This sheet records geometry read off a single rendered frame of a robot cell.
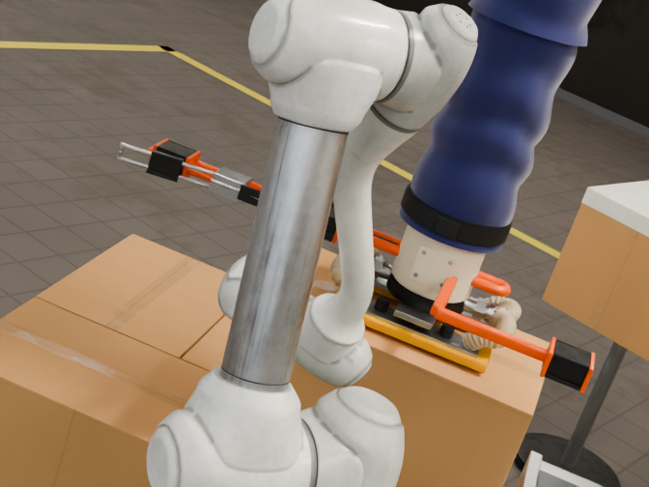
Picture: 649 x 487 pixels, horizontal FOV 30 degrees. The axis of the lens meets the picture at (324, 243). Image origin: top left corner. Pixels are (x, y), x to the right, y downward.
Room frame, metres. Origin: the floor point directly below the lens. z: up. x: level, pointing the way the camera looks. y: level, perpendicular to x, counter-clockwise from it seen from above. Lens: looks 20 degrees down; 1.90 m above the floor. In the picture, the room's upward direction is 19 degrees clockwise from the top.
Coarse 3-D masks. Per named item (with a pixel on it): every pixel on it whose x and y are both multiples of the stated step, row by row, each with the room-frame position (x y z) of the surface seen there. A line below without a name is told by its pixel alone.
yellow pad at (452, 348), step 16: (384, 304) 2.26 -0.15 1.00; (368, 320) 2.22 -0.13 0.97; (384, 320) 2.23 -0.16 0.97; (400, 320) 2.25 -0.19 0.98; (400, 336) 2.21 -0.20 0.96; (416, 336) 2.21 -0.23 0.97; (432, 336) 2.23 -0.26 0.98; (448, 336) 2.24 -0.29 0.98; (432, 352) 2.21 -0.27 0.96; (448, 352) 2.20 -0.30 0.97; (464, 352) 2.21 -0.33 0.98; (480, 352) 2.24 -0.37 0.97; (480, 368) 2.19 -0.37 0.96
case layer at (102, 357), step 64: (128, 256) 3.11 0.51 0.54; (0, 320) 2.52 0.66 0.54; (64, 320) 2.62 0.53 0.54; (128, 320) 2.73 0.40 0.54; (192, 320) 2.85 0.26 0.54; (0, 384) 2.28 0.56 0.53; (64, 384) 2.33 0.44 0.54; (128, 384) 2.43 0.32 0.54; (192, 384) 2.53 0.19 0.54; (0, 448) 2.27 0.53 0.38; (64, 448) 2.25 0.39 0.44; (128, 448) 2.23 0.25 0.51
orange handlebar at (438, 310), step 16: (208, 176) 2.40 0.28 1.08; (400, 240) 2.39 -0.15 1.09; (480, 272) 2.36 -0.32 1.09; (448, 288) 2.20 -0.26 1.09; (480, 288) 2.31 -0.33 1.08; (496, 288) 2.31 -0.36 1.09; (448, 320) 2.08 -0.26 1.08; (464, 320) 2.08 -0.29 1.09; (480, 336) 2.07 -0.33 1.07; (496, 336) 2.06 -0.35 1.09; (512, 336) 2.07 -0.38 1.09; (528, 352) 2.06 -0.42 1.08; (544, 352) 2.05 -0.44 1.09
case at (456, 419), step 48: (336, 288) 2.39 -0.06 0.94; (384, 336) 2.23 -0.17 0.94; (528, 336) 2.49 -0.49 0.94; (384, 384) 2.16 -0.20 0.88; (432, 384) 2.14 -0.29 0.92; (480, 384) 2.16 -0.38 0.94; (528, 384) 2.24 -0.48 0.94; (432, 432) 2.13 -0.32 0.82; (480, 432) 2.12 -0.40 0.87; (432, 480) 2.13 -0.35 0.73; (480, 480) 2.11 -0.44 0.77
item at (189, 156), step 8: (160, 144) 2.44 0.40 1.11; (168, 144) 2.45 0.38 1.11; (176, 144) 2.47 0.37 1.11; (168, 152) 2.41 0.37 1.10; (176, 152) 2.42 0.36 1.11; (184, 152) 2.44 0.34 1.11; (192, 152) 2.46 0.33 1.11; (200, 152) 2.47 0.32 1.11; (184, 160) 2.41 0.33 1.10; (192, 160) 2.43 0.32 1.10; (184, 168) 2.41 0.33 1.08; (184, 176) 2.41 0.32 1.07
